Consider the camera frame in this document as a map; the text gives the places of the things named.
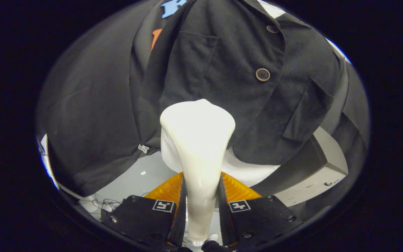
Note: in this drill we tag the white garment steamer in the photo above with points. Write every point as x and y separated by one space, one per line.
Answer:
199 147

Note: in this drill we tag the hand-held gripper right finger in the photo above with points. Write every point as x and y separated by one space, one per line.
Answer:
261 218

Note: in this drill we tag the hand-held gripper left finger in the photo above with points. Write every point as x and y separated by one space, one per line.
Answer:
145 220

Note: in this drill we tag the beige cabinet with grey top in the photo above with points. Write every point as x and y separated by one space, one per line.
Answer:
313 178

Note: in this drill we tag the black jacket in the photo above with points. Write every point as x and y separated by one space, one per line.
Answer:
229 52

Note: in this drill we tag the black backdrop cloth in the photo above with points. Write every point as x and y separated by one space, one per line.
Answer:
89 122

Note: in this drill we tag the white dress form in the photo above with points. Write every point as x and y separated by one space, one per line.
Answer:
254 171

